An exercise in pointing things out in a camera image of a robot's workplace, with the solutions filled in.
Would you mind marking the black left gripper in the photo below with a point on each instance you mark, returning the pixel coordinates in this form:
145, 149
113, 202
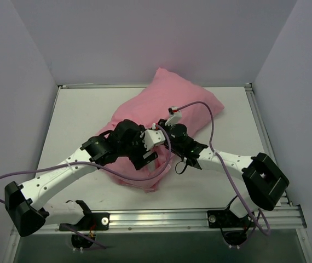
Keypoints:
144, 161

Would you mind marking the front aluminium rail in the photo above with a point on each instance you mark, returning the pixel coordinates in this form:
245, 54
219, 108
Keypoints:
156, 219

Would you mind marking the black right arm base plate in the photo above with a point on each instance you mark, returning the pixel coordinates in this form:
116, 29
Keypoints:
226, 219

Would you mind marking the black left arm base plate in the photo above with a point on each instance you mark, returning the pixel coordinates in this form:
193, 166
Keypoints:
96, 221

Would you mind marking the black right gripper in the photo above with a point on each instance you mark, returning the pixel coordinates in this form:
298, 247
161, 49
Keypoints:
163, 125

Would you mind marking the pink rose-print pillowcase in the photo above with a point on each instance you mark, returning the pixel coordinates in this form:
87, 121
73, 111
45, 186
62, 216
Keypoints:
166, 90

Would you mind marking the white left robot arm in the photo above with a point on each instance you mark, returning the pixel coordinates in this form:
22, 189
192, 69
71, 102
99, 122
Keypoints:
27, 203

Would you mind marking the white pillow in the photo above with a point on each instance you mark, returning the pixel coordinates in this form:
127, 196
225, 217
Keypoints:
151, 165

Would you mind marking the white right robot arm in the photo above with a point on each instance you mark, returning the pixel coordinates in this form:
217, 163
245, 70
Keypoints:
264, 181

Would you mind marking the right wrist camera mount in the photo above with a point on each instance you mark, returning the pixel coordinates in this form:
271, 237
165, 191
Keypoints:
174, 116

